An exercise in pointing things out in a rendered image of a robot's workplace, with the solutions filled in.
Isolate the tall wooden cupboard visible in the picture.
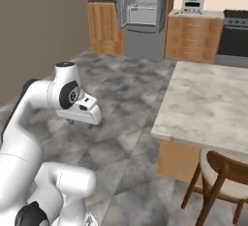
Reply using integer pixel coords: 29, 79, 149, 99
84, 0, 126, 56

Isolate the grey fridge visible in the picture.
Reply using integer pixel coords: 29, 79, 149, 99
116, 0, 170, 62

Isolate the wooden chair with cream seat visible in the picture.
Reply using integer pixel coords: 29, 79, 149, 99
180, 147, 248, 226

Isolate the white toaster oven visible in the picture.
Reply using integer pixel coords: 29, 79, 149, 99
180, 0, 205, 15

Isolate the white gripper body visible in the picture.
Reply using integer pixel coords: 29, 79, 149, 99
56, 103, 103, 126

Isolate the marble-topped dining table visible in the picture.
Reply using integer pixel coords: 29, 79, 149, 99
150, 60, 248, 188

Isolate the black oven range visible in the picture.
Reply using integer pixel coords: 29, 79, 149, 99
214, 9, 248, 69

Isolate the wooden drawer cabinet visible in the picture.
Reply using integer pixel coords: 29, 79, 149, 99
163, 9, 225, 64

